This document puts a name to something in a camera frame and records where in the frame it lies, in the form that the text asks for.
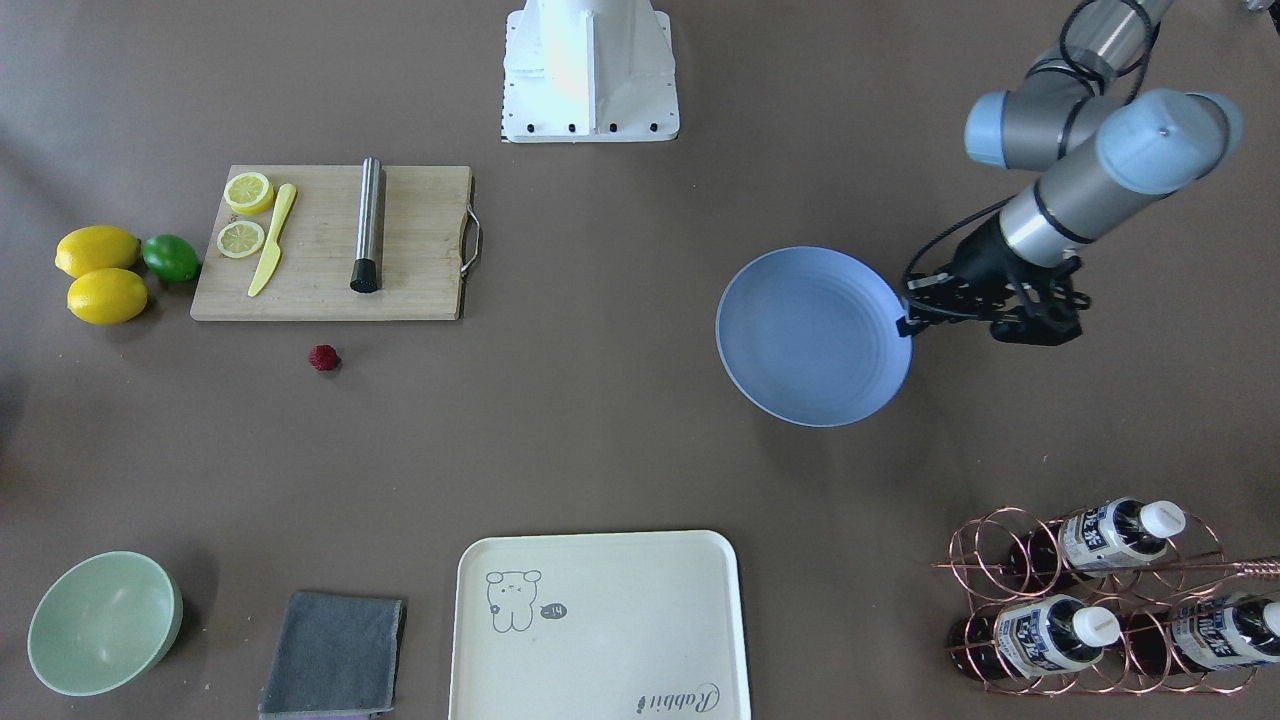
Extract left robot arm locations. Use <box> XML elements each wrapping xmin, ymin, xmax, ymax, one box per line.
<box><xmin>897</xmin><ymin>1</ymin><xmax>1243</xmax><ymax>346</ymax></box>

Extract dark bottle upper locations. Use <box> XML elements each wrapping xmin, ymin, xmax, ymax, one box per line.
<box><xmin>1005</xmin><ymin>497</ymin><xmax>1187</xmax><ymax>592</ymax></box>

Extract yellow plastic knife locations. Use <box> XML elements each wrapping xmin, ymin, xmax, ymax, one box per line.
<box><xmin>247</xmin><ymin>183</ymin><xmax>298</xmax><ymax>297</ymax></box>

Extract red strawberry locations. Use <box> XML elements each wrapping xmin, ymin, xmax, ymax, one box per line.
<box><xmin>307</xmin><ymin>345</ymin><xmax>340</xmax><ymax>372</ymax></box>

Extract green bowl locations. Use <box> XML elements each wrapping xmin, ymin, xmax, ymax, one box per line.
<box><xmin>27</xmin><ymin>551</ymin><xmax>184</xmax><ymax>697</ymax></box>

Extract blue plate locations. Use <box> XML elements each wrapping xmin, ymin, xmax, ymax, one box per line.
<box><xmin>716</xmin><ymin>246</ymin><xmax>913</xmax><ymax>428</ymax></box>

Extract lemon half upper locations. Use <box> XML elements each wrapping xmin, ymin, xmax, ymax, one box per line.
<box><xmin>223</xmin><ymin>170</ymin><xmax>276</xmax><ymax>217</ymax></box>

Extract yellow lemon lower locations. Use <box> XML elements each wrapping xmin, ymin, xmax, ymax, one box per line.
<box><xmin>67</xmin><ymin>268</ymin><xmax>148</xmax><ymax>325</ymax></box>

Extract copper wire bottle rack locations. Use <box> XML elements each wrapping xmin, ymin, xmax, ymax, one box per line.
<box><xmin>933</xmin><ymin>506</ymin><xmax>1280</xmax><ymax>697</ymax></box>

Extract wooden cutting board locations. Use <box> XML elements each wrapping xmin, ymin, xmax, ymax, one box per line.
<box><xmin>189</xmin><ymin>164</ymin><xmax>476</xmax><ymax>322</ymax></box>

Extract grey folded cloth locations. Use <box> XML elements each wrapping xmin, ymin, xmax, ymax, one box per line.
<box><xmin>259</xmin><ymin>591</ymin><xmax>404</xmax><ymax>719</ymax></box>

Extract yellow lemon upper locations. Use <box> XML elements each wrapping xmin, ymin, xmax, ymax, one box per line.
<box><xmin>54</xmin><ymin>225</ymin><xmax>140</xmax><ymax>278</ymax></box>

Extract steel muddler black tip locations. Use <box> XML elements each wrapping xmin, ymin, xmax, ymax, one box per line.
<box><xmin>349</xmin><ymin>156</ymin><xmax>384</xmax><ymax>293</ymax></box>

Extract lemon slice lower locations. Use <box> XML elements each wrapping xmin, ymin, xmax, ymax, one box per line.
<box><xmin>215</xmin><ymin>219</ymin><xmax>266</xmax><ymax>259</ymax></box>

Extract dark bottle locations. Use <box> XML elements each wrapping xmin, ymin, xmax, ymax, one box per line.
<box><xmin>1123</xmin><ymin>593</ymin><xmax>1279</xmax><ymax>676</ymax></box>
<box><xmin>945</xmin><ymin>594</ymin><xmax>1123</xmax><ymax>682</ymax></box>
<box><xmin>1005</xmin><ymin>497</ymin><xmax>1187</xmax><ymax>592</ymax></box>

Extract cream rabbit tray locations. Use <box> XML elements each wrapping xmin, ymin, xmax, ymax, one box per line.
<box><xmin>449</xmin><ymin>530</ymin><xmax>753</xmax><ymax>719</ymax></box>

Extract green lime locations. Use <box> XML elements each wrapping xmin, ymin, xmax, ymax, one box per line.
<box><xmin>140</xmin><ymin>234</ymin><xmax>201</xmax><ymax>283</ymax></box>

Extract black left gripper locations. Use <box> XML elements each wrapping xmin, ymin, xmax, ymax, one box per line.
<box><xmin>896</xmin><ymin>215</ymin><xmax>1030</xmax><ymax>338</ymax></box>

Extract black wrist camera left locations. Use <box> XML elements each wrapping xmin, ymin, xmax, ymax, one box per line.
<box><xmin>989</xmin><ymin>255</ymin><xmax>1092</xmax><ymax>346</ymax></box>

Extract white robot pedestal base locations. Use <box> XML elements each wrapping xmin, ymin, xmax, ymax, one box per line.
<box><xmin>500</xmin><ymin>1</ymin><xmax>681</xmax><ymax>143</ymax></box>

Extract yellow lemon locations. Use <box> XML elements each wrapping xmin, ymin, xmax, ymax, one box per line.
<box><xmin>54</xmin><ymin>225</ymin><xmax>140</xmax><ymax>278</ymax></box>
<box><xmin>67</xmin><ymin>268</ymin><xmax>148</xmax><ymax>325</ymax></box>

